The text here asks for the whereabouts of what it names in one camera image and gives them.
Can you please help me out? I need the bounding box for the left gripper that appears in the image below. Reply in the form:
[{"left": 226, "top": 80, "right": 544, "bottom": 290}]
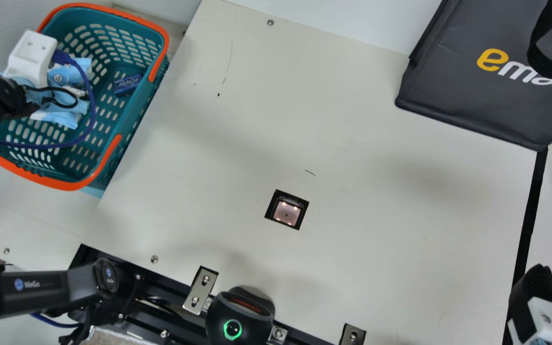
[{"left": 26, "top": 85, "right": 91, "bottom": 130}]

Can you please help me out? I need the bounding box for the blue cable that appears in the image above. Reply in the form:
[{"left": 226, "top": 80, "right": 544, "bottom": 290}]
[
  {"left": 30, "top": 312, "right": 83, "bottom": 330},
  {"left": 0, "top": 49, "right": 97, "bottom": 149}
]

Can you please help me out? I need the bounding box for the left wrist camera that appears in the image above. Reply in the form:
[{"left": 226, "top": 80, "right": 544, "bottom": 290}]
[{"left": 4, "top": 30, "right": 59, "bottom": 89}]

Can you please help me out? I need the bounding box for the black strip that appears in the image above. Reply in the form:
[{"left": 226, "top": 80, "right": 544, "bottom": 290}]
[{"left": 502, "top": 148, "right": 549, "bottom": 345}]

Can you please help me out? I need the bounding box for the small dark blue packet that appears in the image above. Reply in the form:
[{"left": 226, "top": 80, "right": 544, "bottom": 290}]
[{"left": 113, "top": 73, "right": 143, "bottom": 95}]

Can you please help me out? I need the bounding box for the teal shopping basket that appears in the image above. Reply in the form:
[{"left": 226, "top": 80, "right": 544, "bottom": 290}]
[{"left": 0, "top": 2, "right": 170, "bottom": 193}]

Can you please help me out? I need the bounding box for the dark grey bag with straps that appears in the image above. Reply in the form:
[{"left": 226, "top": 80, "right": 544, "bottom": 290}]
[{"left": 395, "top": 0, "right": 552, "bottom": 152}]

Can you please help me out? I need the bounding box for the black cable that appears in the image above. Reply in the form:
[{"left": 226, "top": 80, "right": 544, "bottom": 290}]
[{"left": 25, "top": 85, "right": 81, "bottom": 110}]

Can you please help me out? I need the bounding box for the black device with green light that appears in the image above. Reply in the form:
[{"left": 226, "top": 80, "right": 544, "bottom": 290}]
[{"left": 205, "top": 286, "right": 276, "bottom": 344}]

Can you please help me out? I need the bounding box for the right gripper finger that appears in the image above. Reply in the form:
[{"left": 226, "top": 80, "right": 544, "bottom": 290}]
[{"left": 506, "top": 263, "right": 552, "bottom": 345}]

